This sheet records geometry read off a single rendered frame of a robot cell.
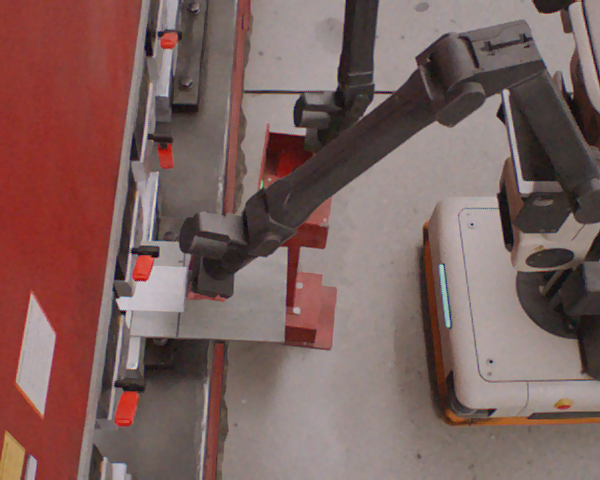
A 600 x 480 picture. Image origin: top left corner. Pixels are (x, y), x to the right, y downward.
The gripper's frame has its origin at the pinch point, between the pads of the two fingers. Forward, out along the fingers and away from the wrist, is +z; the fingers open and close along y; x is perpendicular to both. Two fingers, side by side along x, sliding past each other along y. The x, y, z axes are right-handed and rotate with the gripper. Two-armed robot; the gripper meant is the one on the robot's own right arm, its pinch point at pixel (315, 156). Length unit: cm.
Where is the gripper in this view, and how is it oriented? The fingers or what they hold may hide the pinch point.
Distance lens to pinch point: 190.3
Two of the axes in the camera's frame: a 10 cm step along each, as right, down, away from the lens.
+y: -9.4, -2.3, -2.4
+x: -1.0, 8.9, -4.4
